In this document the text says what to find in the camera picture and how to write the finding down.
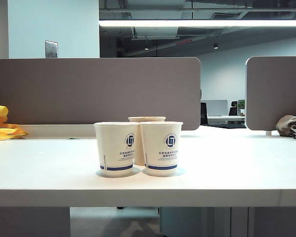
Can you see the white paper cup blue logo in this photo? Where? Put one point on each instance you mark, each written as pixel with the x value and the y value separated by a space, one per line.
pixel 113 153
pixel 160 154

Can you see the plain beige paper cup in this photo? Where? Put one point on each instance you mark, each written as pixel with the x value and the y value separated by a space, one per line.
pixel 146 119

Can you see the black office chair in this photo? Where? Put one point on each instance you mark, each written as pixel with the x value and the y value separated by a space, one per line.
pixel 203 113
pixel 233 109

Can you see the white background desk screen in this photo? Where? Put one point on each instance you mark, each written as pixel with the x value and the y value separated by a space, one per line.
pixel 215 107

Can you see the white background desk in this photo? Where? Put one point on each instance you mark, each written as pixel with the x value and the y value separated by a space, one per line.
pixel 227 119

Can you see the red LED sign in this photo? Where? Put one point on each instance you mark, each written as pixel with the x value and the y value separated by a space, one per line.
pixel 184 42

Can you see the wide grey-brown desk divider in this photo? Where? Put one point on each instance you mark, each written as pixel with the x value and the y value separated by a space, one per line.
pixel 64 91

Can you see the green potted plant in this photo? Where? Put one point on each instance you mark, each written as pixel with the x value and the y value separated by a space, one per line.
pixel 241 105

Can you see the black ceiling spotlight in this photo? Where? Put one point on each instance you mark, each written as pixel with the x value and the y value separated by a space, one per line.
pixel 215 46

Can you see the long ceiling light strip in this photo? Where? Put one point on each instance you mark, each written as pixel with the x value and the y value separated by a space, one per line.
pixel 187 23

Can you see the grey under-desk cabinet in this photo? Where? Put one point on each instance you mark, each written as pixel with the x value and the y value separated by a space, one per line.
pixel 187 222

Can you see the ceiling air vent grille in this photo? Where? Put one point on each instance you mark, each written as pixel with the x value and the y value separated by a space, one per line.
pixel 224 16

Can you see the narrow grey-brown desk divider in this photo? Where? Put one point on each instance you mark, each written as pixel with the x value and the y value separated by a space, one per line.
pixel 273 93

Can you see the brown fabric bag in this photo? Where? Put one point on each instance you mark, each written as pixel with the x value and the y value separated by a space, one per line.
pixel 284 124

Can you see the yellow cloth bag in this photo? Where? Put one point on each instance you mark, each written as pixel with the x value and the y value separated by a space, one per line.
pixel 0 130

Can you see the dark desk side panel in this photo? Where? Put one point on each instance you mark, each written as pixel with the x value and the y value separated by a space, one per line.
pixel 281 222
pixel 27 222

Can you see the metal wall switch plate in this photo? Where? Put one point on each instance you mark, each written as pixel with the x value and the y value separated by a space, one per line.
pixel 51 49

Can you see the white divider foot bracket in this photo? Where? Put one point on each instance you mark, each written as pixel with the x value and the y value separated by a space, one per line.
pixel 268 132

